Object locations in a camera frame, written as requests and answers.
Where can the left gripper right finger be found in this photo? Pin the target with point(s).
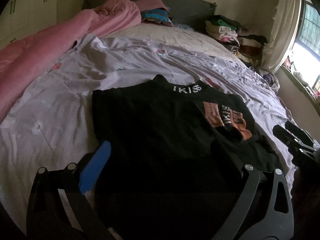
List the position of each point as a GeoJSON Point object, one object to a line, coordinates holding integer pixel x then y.
{"type": "Point", "coordinates": [263, 210]}

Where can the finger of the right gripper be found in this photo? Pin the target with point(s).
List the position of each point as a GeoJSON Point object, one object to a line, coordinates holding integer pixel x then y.
{"type": "Point", "coordinates": [299, 133]}
{"type": "Point", "coordinates": [290, 140]}

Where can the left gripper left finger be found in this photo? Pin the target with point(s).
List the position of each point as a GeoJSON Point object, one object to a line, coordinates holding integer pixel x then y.
{"type": "Point", "coordinates": [46, 216]}

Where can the black IKISS shirt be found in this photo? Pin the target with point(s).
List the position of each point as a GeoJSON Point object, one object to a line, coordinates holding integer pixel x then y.
{"type": "Point", "coordinates": [171, 173]}

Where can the clothes bag beside bed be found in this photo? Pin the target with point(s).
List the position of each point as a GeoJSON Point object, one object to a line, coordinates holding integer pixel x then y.
{"type": "Point", "coordinates": [269, 77]}

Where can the pile of mixed clothes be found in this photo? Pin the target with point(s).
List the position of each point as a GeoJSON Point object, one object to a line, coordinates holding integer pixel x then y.
{"type": "Point", "coordinates": [241, 42]}

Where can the cluttered window sill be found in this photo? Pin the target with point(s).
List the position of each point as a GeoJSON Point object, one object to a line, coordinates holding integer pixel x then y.
{"type": "Point", "coordinates": [310, 92]}

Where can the window with grille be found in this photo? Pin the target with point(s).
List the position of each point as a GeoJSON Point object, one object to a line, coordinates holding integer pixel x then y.
{"type": "Point", "coordinates": [306, 45]}

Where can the white strawberry print bedsheet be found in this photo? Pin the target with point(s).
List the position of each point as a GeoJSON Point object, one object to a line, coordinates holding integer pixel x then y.
{"type": "Point", "coordinates": [50, 124]}

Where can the cream curtain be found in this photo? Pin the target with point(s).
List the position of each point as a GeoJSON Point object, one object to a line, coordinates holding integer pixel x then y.
{"type": "Point", "coordinates": [283, 34]}

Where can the pink blanket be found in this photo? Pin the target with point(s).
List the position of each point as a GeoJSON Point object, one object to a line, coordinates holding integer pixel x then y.
{"type": "Point", "coordinates": [24, 60]}

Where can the cream mattress cover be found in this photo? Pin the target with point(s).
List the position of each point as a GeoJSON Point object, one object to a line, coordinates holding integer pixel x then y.
{"type": "Point", "coordinates": [175, 37]}

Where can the dark grey headboard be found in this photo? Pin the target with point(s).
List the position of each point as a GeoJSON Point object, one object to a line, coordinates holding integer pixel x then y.
{"type": "Point", "coordinates": [190, 12]}

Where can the cream wardrobe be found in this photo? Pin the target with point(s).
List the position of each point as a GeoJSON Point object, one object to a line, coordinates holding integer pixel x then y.
{"type": "Point", "coordinates": [21, 18]}

